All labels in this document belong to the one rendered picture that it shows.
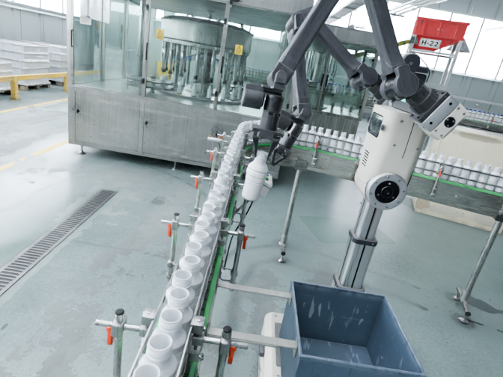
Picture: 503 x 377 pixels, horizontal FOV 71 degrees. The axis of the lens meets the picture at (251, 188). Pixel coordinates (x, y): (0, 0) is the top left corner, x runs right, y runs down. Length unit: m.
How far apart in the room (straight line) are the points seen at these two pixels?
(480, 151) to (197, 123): 3.56
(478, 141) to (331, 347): 4.23
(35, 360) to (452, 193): 2.79
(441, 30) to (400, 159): 6.52
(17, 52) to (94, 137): 5.21
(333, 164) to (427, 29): 5.35
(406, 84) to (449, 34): 6.71
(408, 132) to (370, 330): 0.72
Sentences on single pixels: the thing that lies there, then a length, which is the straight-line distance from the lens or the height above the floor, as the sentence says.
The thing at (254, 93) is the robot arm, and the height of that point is 1.49.
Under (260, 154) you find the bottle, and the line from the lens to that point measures 1.14.
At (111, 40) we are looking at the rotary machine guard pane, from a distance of 4.88.
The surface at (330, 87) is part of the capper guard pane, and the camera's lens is 6.52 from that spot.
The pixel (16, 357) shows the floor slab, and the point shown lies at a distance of 2.30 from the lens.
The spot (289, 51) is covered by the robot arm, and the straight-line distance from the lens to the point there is 1.14.
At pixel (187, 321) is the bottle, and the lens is 0.71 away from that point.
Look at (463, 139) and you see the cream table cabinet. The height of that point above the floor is 1.08.
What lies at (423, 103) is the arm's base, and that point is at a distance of 1.28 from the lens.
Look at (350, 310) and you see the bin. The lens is 1.28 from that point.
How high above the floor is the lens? 1.59
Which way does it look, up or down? 20 degrees down
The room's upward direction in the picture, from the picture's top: 10 degrees clockwise
